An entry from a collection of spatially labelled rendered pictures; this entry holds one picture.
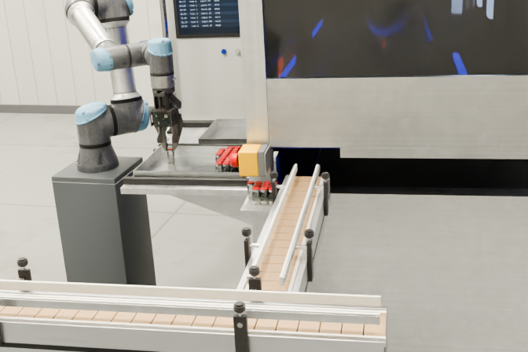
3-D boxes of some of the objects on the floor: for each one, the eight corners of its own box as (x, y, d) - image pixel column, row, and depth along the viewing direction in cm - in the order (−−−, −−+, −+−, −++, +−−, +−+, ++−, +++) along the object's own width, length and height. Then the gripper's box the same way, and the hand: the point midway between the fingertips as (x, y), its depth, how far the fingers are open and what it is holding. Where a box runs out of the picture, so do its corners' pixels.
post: (287, 433, 237) (251, -288, 173) (284, 445, 232) (247, -296, 167) (268, 431, 239) (225, -285, 174) (265, 444, 233) (219, -292, 168)
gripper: (142, 91, 222) (148, 156, 229) (174, 91, 220) (179, 157, 227) (151, 85, 230) (157, 148, 237) (181, 85, 228) (187, 148, 235)
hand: (170, 146), depth 234 cm, fingers closed, pressing on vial
